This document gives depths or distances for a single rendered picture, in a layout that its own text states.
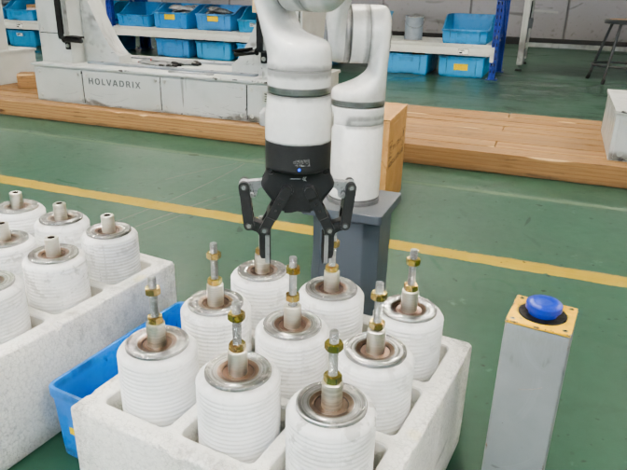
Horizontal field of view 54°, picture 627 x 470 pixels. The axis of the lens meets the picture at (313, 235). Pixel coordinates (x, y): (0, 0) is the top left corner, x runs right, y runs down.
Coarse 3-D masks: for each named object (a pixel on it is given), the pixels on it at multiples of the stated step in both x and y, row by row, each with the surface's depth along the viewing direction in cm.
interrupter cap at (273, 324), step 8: (272, 312) 81; (280, 312) 81; (304, 312) 82; (312, 312) 81; (264, 320) 79; (272, 320) 79; (280, 320) 80; (304, 320) 80; (312, 320) 80; (320, 320) 80; (264, 328) 78; (272, 328) 78; (280, 328) 78; (304, 328) 78; (312, 328) 78; (320, 328) 78; (272, 336) 76; (280, 336) 76; (288, 336) 76; (296, 336) 76; (304, 336) 76; (312, 336) 76
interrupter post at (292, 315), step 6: (288, 306) 77; (300, 306) 78; (288, 312) 77; (294, 312) 77; (300, 312) 78; (288, 318) 78; (294, 318) 77; (300, 318) 78; (288, 324) 78; (294, 324) 78; (300, 324) 79
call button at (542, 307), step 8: (536, 296) 71; (544, 296) 71; (528, 304) 69; (536, 304) 69; (544, 304) 69; (552, 304) 69; (560, 304) 69; (536, 312) 69; (544, 312) 68; (552, 312) 68; (560, 312) 69
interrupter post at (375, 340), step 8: (368, 328) 73; (384, 328) 73; (368, 336) 73; (376, 336) 72; (384, 336) 73; (368, 344) 73; (376, 344) 72; (384, 344) 73; (368, 352) 73; (376, 352) 73
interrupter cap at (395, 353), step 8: (352, 336) 76; (360, 336) 76; (392, 336) 76; (344, 344) 74; (352, 344) 75; (360, 344) 75; (392, 344) 75; (400, 344) 75; (344, 352) 73; (352, 352) 73; (360, 352) 73; (384, 352) 74; (392, 352) 73; (400, 352) 73; (352, 360) 72; (360, 360) 72; (368, 360) 71; (376, 360) 71; (384, 360) 72; (392, 360) 72; (400, 360) 71; (376, 368) 70
